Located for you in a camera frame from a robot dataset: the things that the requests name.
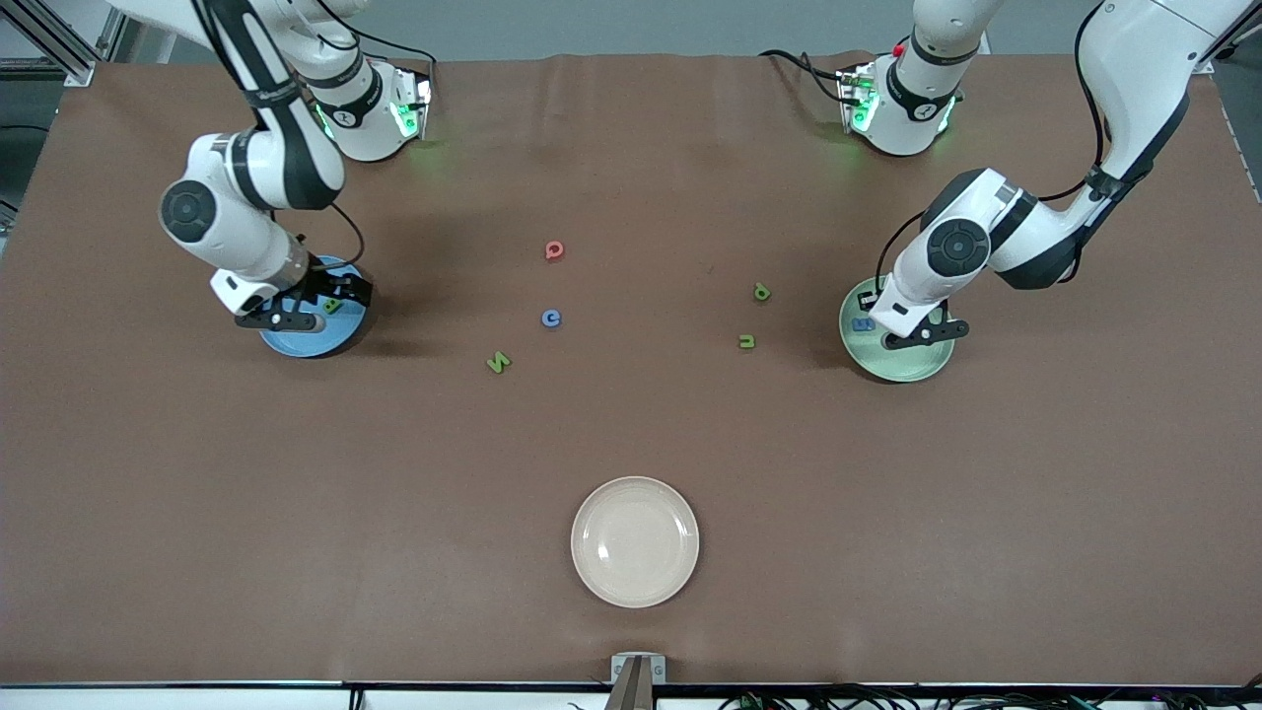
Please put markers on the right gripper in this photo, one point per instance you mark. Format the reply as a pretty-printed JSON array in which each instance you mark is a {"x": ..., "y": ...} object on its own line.
[{"x": 322, "y": 283}]

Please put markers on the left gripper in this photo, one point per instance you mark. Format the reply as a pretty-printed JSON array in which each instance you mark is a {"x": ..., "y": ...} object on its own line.
[{"x": 874, "y": 293}]

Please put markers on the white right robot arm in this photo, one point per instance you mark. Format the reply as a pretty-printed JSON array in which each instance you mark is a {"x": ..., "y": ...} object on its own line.
[{"x": 246, "y": 247}]

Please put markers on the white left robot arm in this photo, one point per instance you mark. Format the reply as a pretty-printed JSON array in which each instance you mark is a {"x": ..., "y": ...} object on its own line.
[{"x": 1134, "y": 59}]

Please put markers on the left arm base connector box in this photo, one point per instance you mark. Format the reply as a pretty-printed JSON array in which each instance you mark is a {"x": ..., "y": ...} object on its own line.
[{"x": 856, "y": 99}]

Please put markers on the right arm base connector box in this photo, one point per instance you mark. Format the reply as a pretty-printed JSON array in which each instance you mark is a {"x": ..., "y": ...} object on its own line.
[{"x": 412, "y": 104}]

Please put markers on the blue plate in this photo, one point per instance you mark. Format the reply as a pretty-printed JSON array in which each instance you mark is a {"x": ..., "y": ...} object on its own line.
[{"x": 335, "y": 337}]

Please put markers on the green plate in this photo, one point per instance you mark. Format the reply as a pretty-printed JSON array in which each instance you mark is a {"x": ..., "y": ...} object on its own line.
[{"x": 912, "y": 365}]

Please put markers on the beige plate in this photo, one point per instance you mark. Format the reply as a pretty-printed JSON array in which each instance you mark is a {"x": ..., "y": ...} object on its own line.
[{"x": 635, "y": 542}]

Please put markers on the brown table mat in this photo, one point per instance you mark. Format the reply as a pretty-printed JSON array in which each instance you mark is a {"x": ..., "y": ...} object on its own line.
[{"x": 631, "y": 434}]

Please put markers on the aluminium frame profile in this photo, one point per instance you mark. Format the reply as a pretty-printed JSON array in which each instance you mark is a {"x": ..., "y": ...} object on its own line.
[{"x": 79, "y": 71}]

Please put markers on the white table rail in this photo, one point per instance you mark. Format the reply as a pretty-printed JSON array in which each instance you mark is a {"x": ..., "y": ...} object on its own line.
[{"x": 197, "y": 700}]

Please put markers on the grey metal mount bracket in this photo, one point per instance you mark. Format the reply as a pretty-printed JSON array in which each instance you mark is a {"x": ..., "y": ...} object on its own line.
[{"x": 621, "y": 669}]

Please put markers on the aluminium camera post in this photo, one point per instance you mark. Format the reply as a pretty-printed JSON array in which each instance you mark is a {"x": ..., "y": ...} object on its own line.
[{"x": 636, "y": 695}]

